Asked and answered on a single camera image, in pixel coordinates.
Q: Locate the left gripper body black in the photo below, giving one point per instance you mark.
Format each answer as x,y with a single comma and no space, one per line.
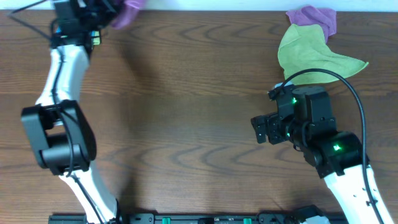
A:
88,10

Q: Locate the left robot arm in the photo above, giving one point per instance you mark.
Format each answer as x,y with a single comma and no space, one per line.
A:
59,134

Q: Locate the crumpled purple cloth at back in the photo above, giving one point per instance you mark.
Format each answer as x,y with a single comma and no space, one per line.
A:
310,15

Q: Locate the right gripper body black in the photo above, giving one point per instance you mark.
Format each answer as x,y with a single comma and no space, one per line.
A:
265,128

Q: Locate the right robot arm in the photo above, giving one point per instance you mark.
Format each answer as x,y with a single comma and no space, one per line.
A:
337,156

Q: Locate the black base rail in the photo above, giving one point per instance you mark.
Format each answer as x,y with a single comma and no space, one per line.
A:
262,218

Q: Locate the green microfiber cloth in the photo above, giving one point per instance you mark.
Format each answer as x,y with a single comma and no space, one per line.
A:
304,47

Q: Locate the purple microfiber cloth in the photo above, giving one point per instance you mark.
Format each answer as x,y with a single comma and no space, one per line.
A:
129,10

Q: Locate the folded green cloth under blue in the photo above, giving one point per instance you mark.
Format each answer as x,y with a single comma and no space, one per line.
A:
96,37

